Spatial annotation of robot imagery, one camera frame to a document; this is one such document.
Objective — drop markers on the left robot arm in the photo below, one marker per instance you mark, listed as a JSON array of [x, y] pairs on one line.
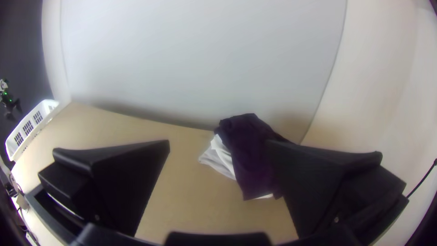
[[7, 98]]

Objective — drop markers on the pile of folded clothes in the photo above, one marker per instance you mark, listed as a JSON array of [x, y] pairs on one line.
[[245, 147]]

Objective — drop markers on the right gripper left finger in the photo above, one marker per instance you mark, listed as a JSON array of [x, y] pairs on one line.
[[116, 177]]

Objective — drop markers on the white laundry basket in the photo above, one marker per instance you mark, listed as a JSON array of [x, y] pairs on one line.
[[47, 106]]

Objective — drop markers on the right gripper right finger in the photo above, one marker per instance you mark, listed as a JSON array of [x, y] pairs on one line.
[[317, 184]]

